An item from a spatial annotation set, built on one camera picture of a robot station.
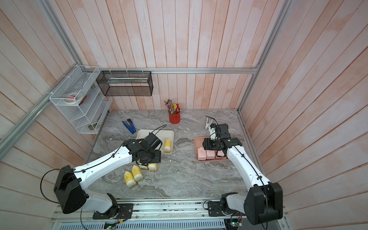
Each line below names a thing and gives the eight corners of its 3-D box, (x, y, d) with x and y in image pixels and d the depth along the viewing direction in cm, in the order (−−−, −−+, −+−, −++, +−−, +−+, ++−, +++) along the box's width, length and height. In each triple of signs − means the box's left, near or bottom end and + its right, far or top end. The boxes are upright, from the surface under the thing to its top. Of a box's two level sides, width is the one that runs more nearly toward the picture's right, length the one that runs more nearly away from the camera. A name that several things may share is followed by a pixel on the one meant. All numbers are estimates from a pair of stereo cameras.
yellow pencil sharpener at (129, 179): (130, 189, 82) (126, 185, 76) (126, 177, 86) (121, 172, 80) (137, 185, 84) (133, 181, 77) (133, 174, 88) (129, 169, 81)
